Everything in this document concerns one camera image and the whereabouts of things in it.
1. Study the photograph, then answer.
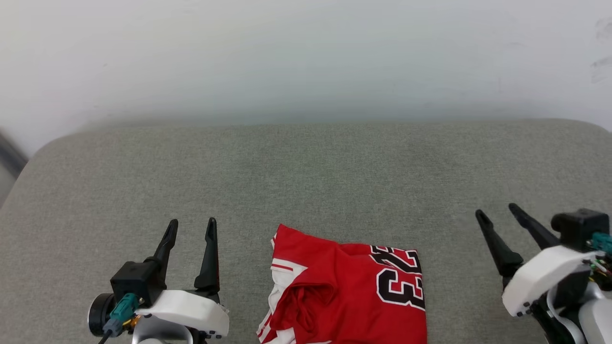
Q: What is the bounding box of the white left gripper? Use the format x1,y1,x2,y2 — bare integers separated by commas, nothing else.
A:
136,217,230,338

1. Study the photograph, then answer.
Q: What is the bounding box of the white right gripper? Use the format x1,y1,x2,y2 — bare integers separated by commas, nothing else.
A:
475,203,605,318

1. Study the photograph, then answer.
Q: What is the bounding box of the red Bulls basketball jersey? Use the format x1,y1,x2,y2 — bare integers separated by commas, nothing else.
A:
257,224,428,344

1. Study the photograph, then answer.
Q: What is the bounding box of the grey fabric sofa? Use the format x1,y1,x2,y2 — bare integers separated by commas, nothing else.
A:
0,119,612,344

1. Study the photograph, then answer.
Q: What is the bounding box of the teal right camera connector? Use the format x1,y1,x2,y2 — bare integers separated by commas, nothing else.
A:
592,232,612,255

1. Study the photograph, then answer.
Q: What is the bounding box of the teal camera connector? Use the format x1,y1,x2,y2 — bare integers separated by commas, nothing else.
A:
592,232,612,255
98,293,140,344

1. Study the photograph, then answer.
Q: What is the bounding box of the teal left camera connector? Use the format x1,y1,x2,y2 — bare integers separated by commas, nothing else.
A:
98,293,140,344

